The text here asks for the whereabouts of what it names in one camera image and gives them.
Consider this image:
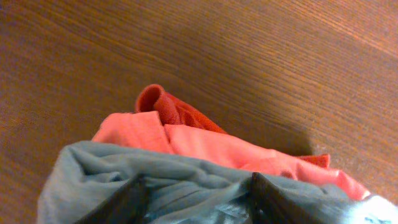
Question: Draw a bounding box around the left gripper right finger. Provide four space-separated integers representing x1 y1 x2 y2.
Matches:
250 172 321 224

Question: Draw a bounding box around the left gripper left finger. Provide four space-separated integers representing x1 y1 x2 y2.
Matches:
75 175 148 224

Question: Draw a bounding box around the light blue t-shirt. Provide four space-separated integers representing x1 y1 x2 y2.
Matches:
37 141 397 223

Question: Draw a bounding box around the folded pink shirt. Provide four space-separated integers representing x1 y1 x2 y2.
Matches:
92 111 370 200

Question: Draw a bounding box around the folded red shirt underneath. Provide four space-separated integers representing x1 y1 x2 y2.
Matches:
136 84 330 169

